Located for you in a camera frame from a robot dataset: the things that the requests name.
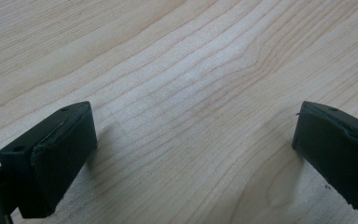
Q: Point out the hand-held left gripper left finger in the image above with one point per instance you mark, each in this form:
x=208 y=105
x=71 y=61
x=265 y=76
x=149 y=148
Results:
x=56 y=161

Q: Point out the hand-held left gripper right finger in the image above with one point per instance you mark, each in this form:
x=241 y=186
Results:
x=335 y=149

